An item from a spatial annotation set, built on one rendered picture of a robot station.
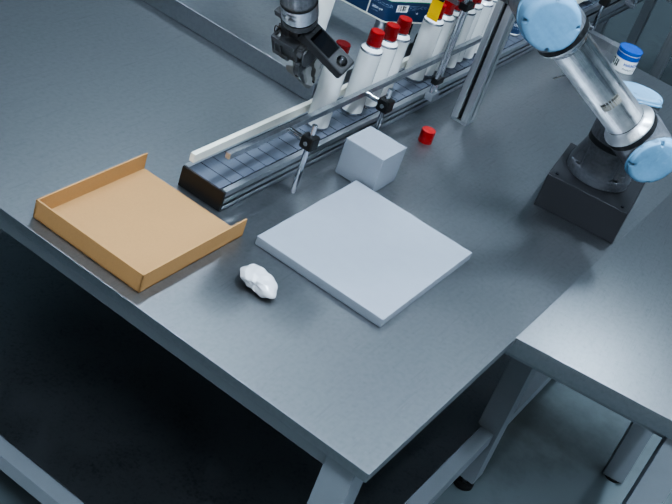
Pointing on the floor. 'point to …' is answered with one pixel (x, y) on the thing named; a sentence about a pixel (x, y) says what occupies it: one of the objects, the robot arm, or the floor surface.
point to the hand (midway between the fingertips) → (312, 84)
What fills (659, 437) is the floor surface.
